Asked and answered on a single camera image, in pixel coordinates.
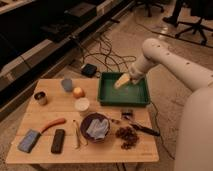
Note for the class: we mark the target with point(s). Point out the black power box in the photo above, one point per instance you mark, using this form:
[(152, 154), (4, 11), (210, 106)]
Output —
[(89, 70)]

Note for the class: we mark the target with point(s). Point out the wooden table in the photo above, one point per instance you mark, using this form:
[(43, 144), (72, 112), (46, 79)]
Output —
[(61, 105)]

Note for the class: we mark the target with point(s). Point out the black office chair far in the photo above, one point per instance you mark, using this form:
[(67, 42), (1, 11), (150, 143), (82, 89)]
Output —
[(148, 4)]

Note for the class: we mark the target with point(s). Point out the black remote control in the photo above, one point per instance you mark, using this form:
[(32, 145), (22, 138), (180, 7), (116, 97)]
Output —
[(58, 141)]

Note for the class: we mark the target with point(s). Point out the person's shoe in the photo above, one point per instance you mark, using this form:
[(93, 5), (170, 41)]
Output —
[(170, 20)]

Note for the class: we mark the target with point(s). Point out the blue translucent cup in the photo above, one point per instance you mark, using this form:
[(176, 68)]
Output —
[(67, 85)]

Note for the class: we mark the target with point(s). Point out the small metal cup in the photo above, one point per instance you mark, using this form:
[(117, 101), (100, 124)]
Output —
[(41, 98)]

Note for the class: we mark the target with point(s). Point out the blue cloth in bowl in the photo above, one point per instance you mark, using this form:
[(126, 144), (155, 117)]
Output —
[(98, 129)]

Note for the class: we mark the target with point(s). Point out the orange apple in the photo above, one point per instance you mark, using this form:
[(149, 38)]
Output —
[(78, 92)]

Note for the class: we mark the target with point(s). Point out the purple bowl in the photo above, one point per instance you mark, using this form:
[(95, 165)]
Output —
[(86, 122)]

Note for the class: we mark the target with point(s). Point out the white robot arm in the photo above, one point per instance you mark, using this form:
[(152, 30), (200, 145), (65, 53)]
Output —
[(194, 149)]

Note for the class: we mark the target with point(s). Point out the green plastic tray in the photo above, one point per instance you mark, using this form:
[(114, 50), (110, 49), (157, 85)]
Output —
[(127, 95)]

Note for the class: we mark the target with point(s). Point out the small dark object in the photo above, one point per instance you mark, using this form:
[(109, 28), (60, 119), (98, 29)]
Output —
[(127, 112)]

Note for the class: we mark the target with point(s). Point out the black box on shelf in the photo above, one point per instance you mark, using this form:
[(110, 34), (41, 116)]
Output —
[(81, 13)]

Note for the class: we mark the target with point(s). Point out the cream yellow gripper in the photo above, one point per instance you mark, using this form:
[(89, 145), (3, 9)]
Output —
[(125, 78)]

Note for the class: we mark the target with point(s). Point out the black handled tool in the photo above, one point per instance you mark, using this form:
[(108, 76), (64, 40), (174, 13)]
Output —
[(139, 127)]

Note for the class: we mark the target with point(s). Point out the white round container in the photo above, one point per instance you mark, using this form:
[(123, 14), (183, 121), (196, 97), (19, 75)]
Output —
[(82, 106)]

